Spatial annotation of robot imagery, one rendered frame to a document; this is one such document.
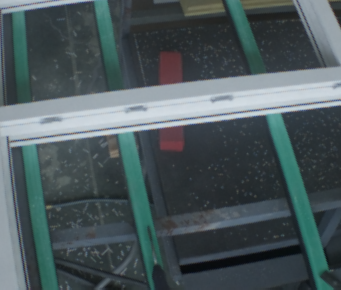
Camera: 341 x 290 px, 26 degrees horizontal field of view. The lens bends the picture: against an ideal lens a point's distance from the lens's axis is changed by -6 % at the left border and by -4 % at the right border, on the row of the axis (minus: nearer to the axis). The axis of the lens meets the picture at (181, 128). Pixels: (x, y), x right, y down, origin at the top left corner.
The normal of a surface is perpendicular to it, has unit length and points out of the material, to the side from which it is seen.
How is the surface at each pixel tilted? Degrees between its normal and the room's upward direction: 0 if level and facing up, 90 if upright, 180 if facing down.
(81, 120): 90
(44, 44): 0
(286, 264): 0
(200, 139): 0
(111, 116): 90
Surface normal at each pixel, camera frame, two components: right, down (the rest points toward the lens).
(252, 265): 0.07, -0.57
